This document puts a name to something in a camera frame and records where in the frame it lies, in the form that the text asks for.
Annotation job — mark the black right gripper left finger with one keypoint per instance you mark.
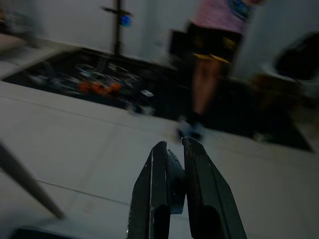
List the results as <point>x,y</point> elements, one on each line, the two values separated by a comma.
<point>149,194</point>

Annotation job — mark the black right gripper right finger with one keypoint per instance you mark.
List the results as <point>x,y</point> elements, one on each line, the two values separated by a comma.
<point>211,194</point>

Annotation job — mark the white bin with black bag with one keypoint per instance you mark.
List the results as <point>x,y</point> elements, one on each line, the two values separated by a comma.
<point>296,62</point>

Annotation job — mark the black floor mat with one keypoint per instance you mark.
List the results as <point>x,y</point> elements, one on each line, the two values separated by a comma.
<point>162,94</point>

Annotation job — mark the orange items on mat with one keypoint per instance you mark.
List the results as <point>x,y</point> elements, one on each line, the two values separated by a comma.
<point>99,87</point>

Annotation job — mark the grey slanted furniture leg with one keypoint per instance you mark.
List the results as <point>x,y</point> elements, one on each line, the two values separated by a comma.
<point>27,181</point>

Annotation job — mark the black box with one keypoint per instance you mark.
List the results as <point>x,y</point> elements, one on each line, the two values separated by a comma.
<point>179,42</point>

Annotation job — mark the person in pink shirt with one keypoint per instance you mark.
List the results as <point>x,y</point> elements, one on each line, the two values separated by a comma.
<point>214,37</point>

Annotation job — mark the black upright stand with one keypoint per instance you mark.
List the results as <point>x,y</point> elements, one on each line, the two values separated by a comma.
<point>119,27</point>

